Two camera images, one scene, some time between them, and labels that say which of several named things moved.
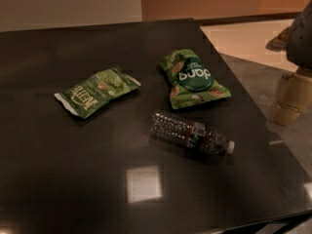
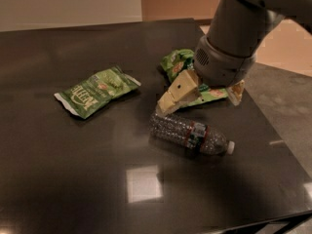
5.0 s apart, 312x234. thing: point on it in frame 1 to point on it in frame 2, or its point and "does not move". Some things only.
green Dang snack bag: x=193 y=83 does not move
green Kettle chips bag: x=84 y=97 does not move
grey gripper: x=301 y=41 to x=221 y=67
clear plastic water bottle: x=190 y=134 does not move
